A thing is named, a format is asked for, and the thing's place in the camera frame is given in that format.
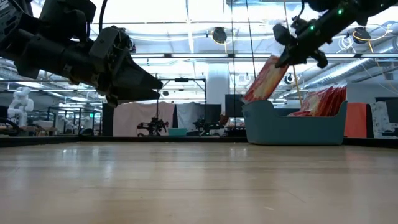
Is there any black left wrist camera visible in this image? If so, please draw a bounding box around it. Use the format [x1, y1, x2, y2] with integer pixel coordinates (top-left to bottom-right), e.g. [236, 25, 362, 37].
[88, 25, 133, 62]

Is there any teal plastic basket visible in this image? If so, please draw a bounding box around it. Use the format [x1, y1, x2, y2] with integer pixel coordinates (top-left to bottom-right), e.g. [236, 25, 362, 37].
[241, 99, 349, 146]

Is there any red cloth panel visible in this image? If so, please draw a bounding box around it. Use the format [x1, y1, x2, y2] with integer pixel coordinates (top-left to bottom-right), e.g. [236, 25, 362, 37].
[343, 102, 368, 139]

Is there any black looped cable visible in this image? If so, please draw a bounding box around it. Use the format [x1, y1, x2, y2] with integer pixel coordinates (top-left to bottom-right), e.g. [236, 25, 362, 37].
[244, 0, 258, 82]

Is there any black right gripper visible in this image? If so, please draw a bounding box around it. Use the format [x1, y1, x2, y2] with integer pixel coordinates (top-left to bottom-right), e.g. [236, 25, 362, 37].
[272, 7, 358, 70]

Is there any patterned white cloth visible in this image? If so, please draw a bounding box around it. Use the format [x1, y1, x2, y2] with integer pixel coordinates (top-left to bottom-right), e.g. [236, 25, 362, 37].
[369, 101, 393, 138]

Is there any tall black panel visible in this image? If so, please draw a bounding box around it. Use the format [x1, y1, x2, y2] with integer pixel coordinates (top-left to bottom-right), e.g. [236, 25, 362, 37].
[101, 103, 115, 137]

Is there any silver ventilation duct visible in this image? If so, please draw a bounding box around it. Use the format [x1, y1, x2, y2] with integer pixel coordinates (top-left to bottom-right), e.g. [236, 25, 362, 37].
[303, 39, 398, 90]

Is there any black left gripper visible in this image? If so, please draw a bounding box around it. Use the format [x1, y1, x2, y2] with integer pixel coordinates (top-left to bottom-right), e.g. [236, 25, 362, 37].
[14, 25, 164, 108]

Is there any black monitor screen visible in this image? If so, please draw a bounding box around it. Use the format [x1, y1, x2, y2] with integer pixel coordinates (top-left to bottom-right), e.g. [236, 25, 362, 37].
[224, 93, 246, 118]

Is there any teal laptop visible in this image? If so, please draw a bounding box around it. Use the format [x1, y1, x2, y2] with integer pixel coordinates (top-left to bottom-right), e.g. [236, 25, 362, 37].
[167, 127, 188, 137]

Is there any long light strip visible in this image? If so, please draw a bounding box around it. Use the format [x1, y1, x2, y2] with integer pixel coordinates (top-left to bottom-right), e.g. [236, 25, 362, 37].
[130, 53, 398, 60]

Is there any black metal gantry frame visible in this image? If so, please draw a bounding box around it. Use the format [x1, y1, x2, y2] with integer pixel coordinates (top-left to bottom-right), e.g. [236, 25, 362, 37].
[155, 77, 208, 138]

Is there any beige backdrop curtain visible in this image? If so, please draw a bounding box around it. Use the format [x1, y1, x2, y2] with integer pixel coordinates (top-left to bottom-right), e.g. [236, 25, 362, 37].
[112, 101, 177, 137]

